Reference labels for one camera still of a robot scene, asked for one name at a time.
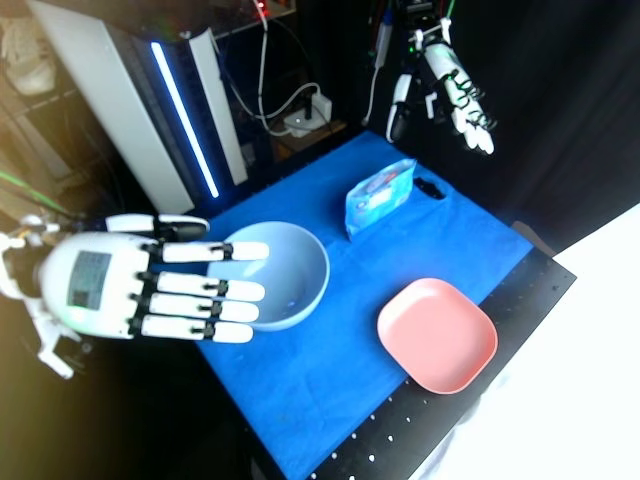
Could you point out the pink square plate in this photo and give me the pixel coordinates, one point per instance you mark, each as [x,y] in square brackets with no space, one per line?
[435,335]

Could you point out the white tower with light strip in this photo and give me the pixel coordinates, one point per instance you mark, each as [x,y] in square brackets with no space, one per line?
[115,100]

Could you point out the white plug adapter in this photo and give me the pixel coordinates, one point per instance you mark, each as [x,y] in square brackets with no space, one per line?
[322,107]

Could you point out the light blue bowl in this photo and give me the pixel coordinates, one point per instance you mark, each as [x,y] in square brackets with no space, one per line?
[295,270]

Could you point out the small black object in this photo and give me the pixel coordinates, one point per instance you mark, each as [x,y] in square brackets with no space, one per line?
[429,189]

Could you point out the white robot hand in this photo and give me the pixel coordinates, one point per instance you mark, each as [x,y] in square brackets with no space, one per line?
[90,285]
[440,62]

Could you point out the white bag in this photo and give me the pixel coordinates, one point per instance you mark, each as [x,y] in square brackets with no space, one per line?
[30,65]

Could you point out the white power strip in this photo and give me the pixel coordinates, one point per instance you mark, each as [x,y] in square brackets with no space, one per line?
[300,125]

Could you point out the blue wet wipes pack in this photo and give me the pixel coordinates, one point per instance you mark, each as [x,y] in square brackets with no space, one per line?
[377,200]

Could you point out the blue cloth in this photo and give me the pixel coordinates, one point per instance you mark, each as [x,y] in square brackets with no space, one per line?
[325,380]

